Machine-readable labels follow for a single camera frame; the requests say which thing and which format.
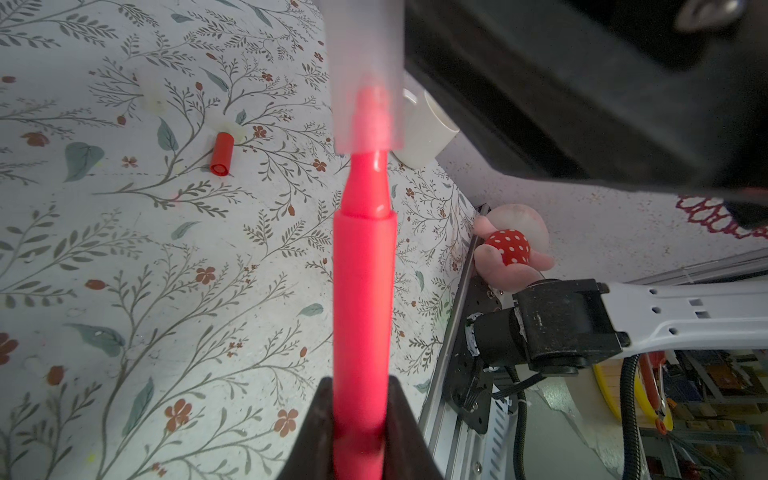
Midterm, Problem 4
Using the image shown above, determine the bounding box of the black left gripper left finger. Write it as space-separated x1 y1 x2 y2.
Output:
276 377 334 480

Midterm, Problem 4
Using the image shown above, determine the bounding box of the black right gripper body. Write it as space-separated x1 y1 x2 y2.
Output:
405 1 767 228

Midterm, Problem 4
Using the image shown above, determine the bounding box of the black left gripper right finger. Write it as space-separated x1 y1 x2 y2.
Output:
383 376 444 480

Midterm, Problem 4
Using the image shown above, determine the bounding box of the pink highlighter pen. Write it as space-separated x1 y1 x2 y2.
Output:
333 86 397 479

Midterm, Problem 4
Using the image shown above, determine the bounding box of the translucent white pen cap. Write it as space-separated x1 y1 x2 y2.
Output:
320 0 405 154

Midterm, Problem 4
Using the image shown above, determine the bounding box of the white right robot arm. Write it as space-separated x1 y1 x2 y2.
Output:
405 1 767 376

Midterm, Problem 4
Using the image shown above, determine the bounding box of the red pen cap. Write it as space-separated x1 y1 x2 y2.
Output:
209 132 235 177

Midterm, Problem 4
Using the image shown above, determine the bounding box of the pink plush toy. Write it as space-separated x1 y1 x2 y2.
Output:
473 204 555 294

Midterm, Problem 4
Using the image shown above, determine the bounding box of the white ceramic mug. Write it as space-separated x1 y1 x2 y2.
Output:
394 89 460 170

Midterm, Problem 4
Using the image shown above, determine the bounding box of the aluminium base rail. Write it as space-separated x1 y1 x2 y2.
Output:
419 235 529 479

